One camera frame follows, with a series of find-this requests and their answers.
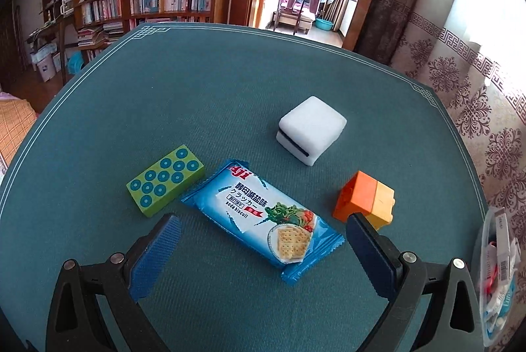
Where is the clear plastic bowl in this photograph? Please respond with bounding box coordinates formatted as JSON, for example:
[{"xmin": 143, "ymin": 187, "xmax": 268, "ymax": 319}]
[{"xmin": 471, "ymin": 207, "xmax": 521, "ymax": 348}]

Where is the teal knitted cloth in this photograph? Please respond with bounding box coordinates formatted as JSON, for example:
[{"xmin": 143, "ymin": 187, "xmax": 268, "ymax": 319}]
[{"xmin": 487, "ymin": 277, "xmax": 516, "ymax": 318}]

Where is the red snack packet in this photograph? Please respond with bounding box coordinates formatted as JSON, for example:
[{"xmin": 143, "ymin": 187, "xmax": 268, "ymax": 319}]
[{"xmin": 482, "ymin": 278, "xmax": 495, "ymax": 295}]

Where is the white medicine box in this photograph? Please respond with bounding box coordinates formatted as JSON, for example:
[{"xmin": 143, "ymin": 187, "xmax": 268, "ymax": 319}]
[{"xmin": 495, "ymin": 210, "xmax": 511, "ymax": 285}]

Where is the patterned curtain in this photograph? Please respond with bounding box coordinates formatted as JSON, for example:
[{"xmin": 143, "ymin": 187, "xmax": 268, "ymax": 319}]
[{"xmin": 356, "ymin": 0, "xmax": 526, "ymax": 221}]

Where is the blue plastic basin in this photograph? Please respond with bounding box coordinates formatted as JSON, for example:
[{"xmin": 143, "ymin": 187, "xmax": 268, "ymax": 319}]
[{"xmin": 314, "ymin": 18, "xmax": 333, "ymax": 31}]

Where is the small wooden side shelf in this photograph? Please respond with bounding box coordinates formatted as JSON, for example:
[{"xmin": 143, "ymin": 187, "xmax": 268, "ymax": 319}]
[{"xmin": 26, "ymin": 0, "xmax": 75, "ymax": 85}]

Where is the orange checked bed cover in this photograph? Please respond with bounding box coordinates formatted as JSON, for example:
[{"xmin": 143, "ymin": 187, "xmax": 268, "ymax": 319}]
[{"xmin": 0, "ymin": 98, "xmax": 37, "ymax": 166}]

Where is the small white eraser case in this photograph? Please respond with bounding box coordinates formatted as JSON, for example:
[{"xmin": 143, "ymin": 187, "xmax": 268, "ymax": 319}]
[{"xmin": 276, "ymin": 96, "xmax": 347, "ymax": 166}]

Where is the blue cracker packet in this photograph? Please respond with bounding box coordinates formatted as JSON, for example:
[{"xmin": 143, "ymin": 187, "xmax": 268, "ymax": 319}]
[{"xmin": 181, "ymin": 159, "xmax": 344, "ymax": 284}]

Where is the white blue plastic packet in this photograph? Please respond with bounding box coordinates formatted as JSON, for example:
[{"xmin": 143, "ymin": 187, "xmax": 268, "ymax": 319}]
[{"xmin": 481, "ymin": 242, "xmax": 497, "ymax": 280}]

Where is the green dotted block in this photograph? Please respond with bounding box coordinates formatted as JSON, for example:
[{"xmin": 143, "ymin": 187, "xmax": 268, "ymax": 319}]
[{"xmin": 127, "ymin": 145, "xmax": 205, "ymax": 218}]

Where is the orange yellow toy brick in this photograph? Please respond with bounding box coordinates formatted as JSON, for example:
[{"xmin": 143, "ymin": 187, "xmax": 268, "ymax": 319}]
[{"xmin": 332, "ymin": 170, "xmax": 395, "ymax": 230}]

